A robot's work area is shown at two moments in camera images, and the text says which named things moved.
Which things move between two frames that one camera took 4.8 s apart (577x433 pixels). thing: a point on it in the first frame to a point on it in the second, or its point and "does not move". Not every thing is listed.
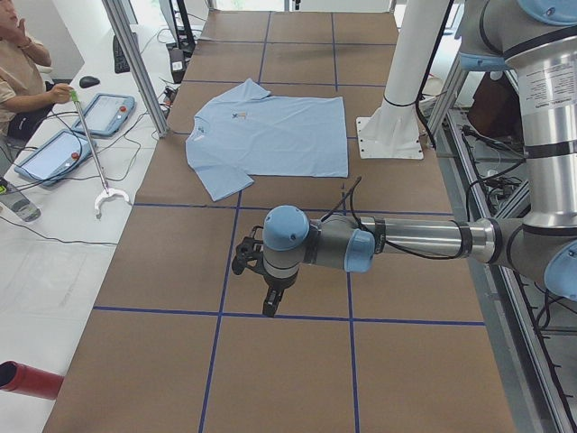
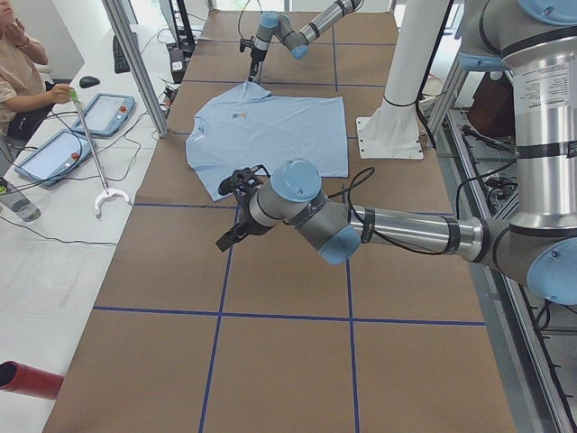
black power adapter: [178, 62] does not move
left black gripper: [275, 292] to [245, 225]
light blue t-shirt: [247, 133] does not move
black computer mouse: [87, 81] does not move
